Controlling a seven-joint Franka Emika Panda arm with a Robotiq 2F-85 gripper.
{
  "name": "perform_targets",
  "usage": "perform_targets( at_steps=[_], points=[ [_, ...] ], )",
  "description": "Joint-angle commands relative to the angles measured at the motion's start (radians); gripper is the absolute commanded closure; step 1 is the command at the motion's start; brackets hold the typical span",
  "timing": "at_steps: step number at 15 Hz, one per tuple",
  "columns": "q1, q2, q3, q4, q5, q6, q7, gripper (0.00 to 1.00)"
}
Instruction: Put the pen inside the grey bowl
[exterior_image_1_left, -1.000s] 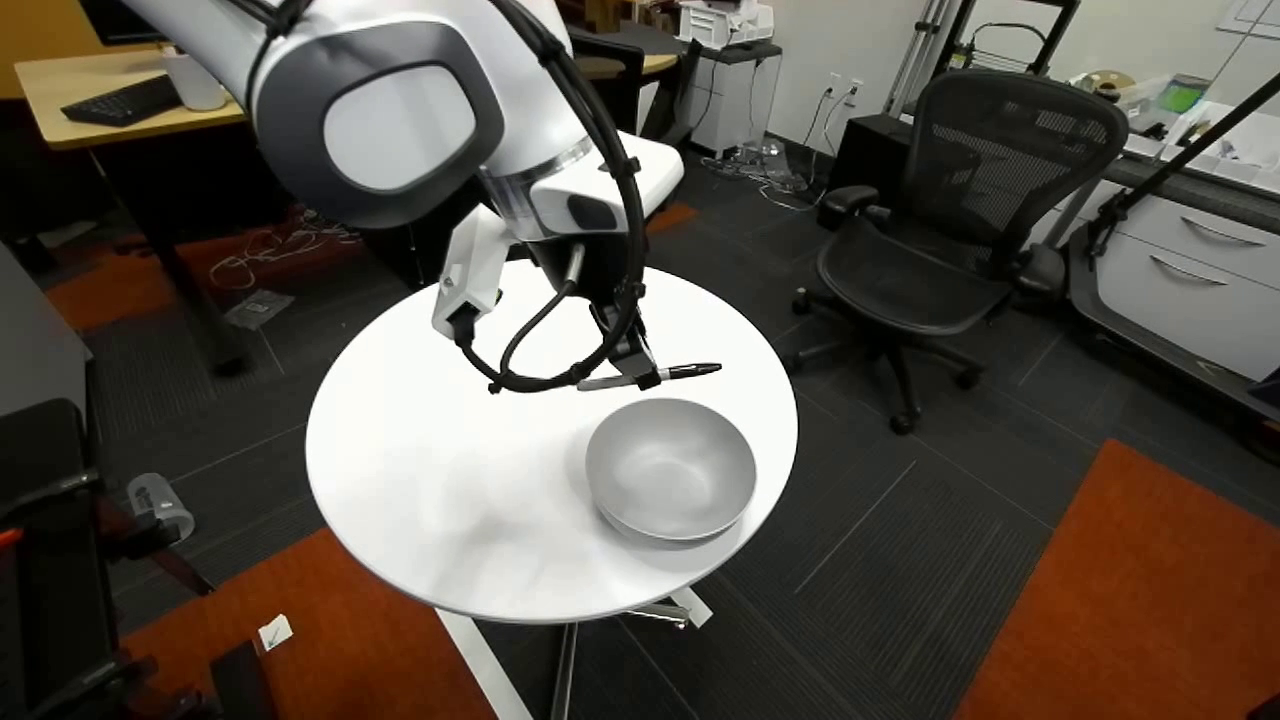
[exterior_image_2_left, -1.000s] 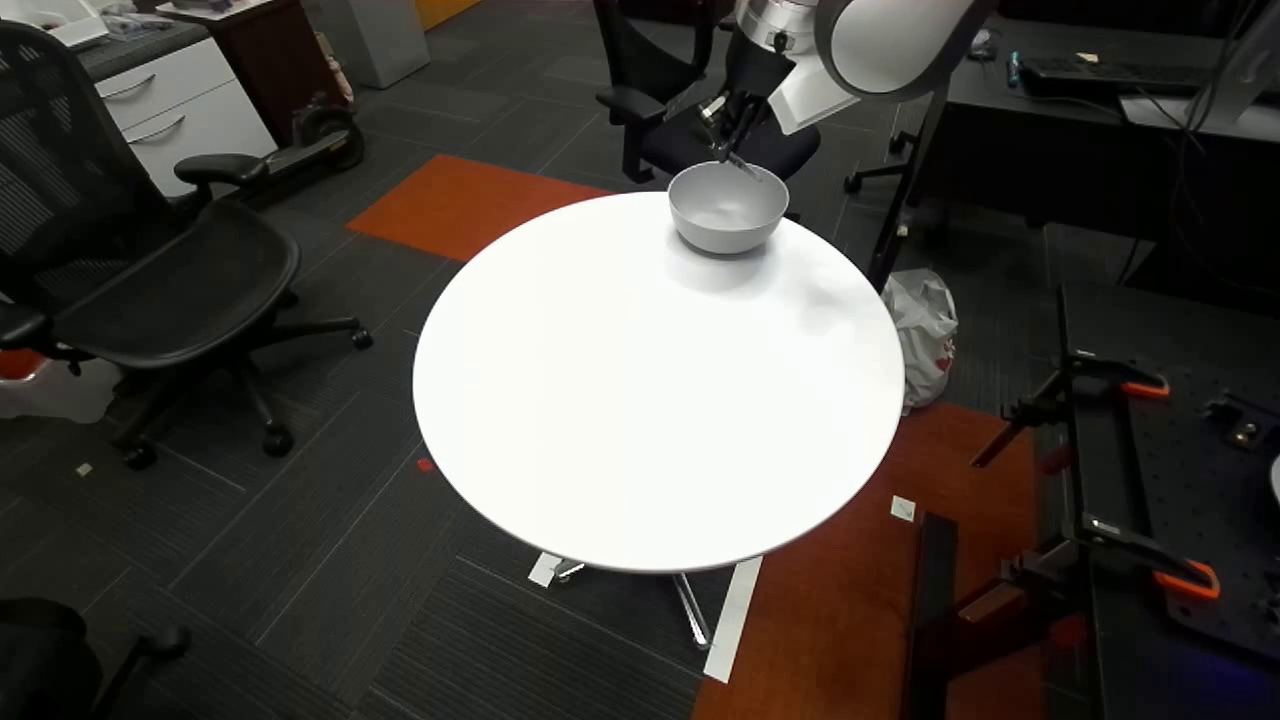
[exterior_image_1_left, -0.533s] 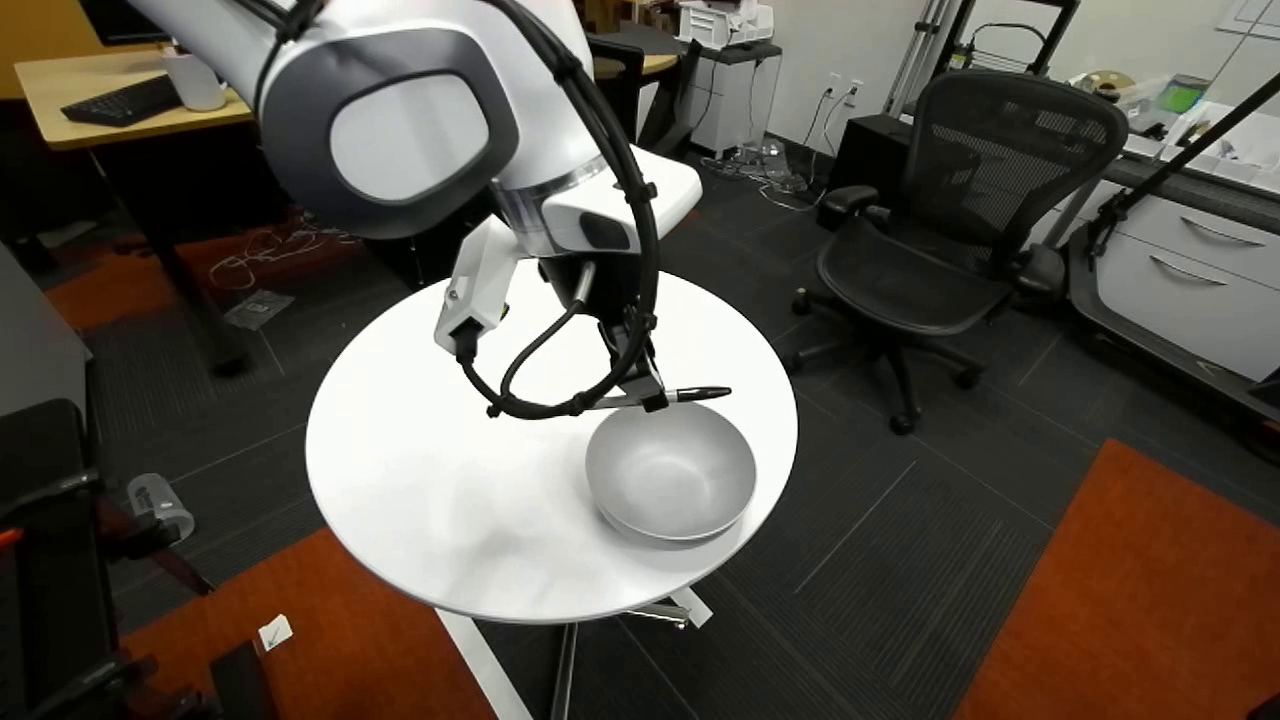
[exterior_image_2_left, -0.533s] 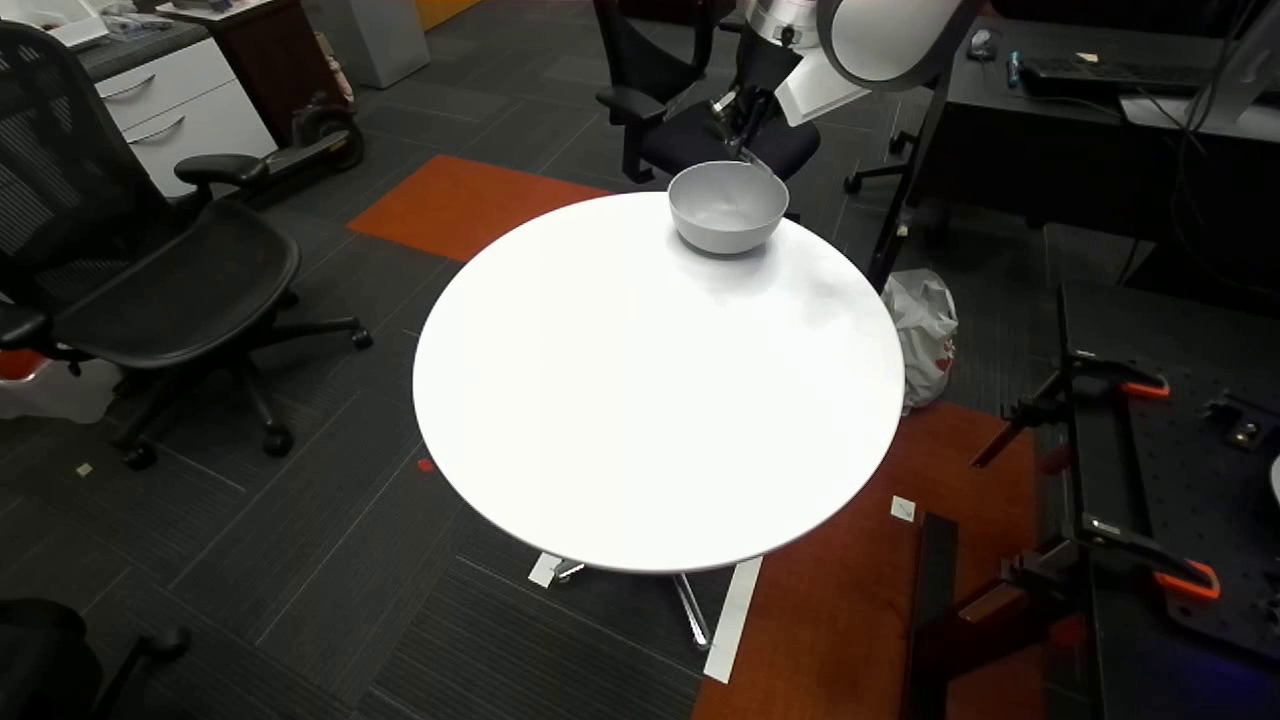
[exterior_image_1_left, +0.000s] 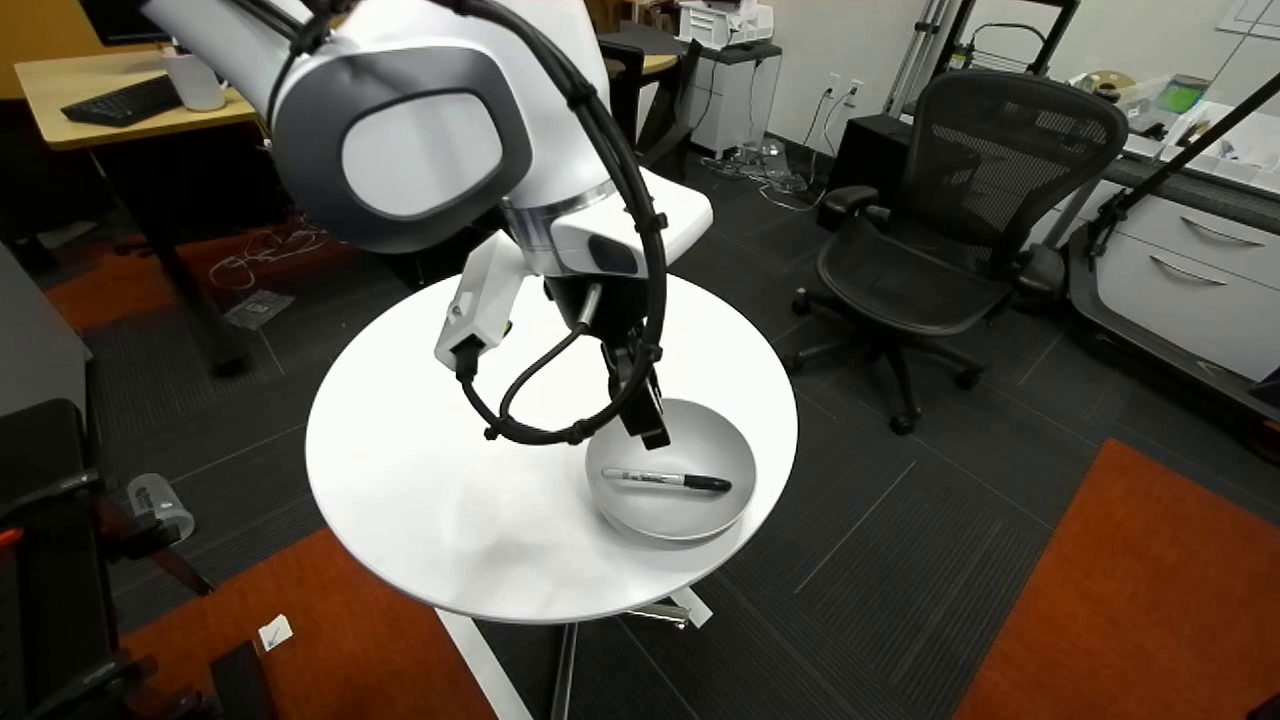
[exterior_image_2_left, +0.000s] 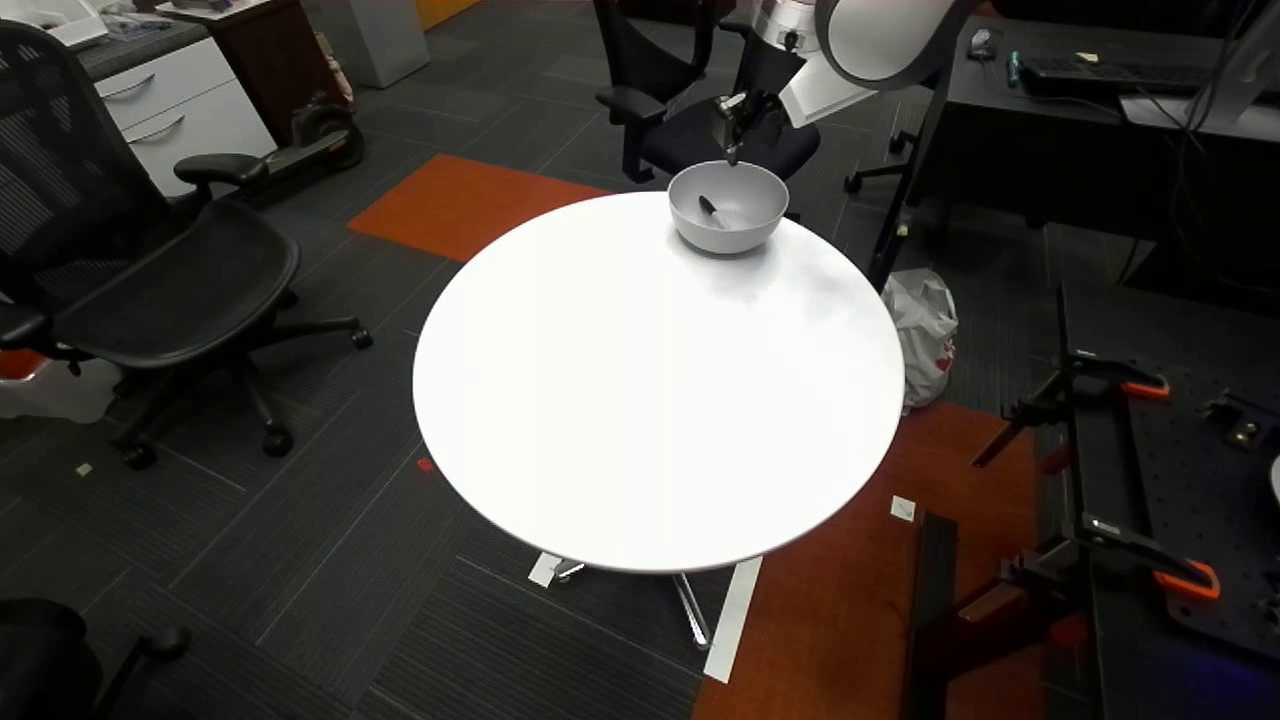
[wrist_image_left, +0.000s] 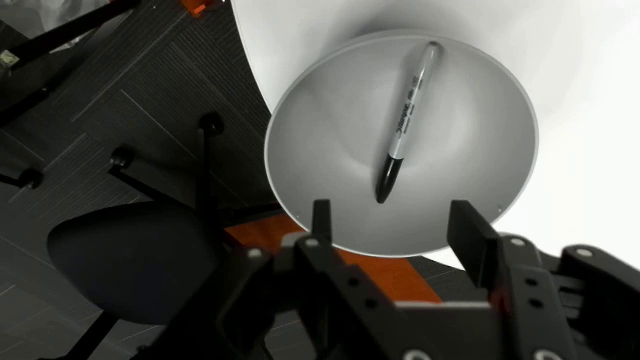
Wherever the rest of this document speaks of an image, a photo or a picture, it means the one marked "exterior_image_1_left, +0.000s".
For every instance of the white paper scrap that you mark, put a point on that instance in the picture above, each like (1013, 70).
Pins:
(275, 634)

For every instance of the black tripod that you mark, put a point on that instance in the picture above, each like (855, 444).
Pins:
(954, 41)

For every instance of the black keyboard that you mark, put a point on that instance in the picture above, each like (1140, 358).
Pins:
(125, 103)

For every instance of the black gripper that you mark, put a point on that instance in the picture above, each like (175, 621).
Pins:
(607, 313)

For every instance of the white printer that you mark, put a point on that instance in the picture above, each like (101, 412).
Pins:
(727, 26)

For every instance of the black and silver pen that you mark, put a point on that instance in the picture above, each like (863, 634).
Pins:
(693, 480)

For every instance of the white metal table base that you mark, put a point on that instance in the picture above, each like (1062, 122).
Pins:
(486, 666)

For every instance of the white drawer cabinet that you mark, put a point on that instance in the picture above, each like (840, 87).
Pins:
(1185, 284)

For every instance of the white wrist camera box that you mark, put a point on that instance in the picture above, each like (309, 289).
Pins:
(482, 301)

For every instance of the black mesh office chair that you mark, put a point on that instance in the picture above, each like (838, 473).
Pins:
(904, 275)

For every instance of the light wooden desk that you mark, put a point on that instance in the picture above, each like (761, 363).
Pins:
(81, 82)

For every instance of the black box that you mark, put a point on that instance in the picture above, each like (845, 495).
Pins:
(872, 152)

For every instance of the black slanted pole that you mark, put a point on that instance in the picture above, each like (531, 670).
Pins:
(1185, 152)

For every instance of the grey bowl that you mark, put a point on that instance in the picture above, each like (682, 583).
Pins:
(665, 512)

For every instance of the small white cabinet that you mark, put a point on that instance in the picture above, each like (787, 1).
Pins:
(733, 107)

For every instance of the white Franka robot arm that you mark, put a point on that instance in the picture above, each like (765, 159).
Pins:
(402, 132)

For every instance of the green item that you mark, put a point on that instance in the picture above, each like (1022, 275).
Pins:
(1183, 99)

